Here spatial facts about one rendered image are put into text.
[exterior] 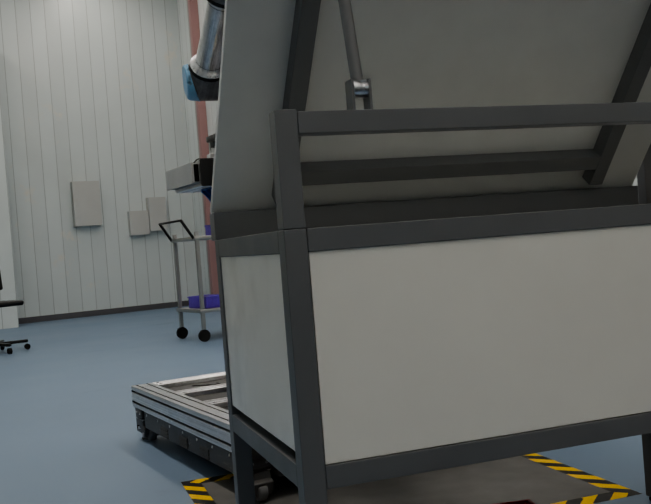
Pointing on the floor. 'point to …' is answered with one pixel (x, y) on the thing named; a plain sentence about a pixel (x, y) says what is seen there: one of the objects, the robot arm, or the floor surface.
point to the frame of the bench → (537, 440)
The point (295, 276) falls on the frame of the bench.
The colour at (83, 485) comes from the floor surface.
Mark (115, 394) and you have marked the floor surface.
